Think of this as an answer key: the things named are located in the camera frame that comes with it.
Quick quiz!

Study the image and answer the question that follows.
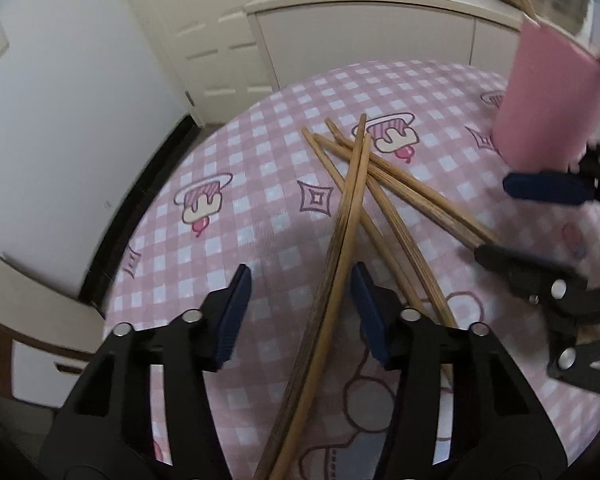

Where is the cream panel door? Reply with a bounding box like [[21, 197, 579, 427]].
[[110, 0, 291, 128]]

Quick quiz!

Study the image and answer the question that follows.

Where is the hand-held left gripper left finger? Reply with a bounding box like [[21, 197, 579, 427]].
[[44, 263, 253, 480]]

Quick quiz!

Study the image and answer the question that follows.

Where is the white brown side cabinet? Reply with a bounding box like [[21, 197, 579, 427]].
[[0, 250, 106, 361]]

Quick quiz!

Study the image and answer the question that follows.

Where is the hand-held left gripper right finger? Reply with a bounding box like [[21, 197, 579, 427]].
[[350, 261, 568, 480]]

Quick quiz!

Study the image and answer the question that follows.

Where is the white kitchen cabinet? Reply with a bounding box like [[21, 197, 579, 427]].
[[244, 0, 600, 96]]

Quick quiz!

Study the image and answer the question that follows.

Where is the pink cup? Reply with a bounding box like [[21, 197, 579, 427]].
[[492, 14, 600, 173]]

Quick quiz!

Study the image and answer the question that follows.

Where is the pink checked tablecloth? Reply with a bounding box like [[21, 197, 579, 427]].
[[102, 59, 600, 480]]

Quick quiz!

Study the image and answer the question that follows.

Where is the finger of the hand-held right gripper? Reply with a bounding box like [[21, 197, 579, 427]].
[[502, 145, 600, 207], [474, 244, 600, 398]]

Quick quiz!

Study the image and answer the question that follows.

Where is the white drawer unit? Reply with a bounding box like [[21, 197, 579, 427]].
[[10, 340, 96, 411]]

